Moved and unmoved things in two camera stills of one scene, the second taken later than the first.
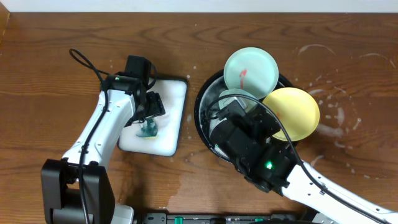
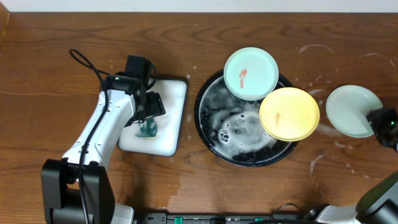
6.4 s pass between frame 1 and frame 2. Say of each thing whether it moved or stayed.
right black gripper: moved
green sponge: stayed
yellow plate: stayed
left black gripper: stayed
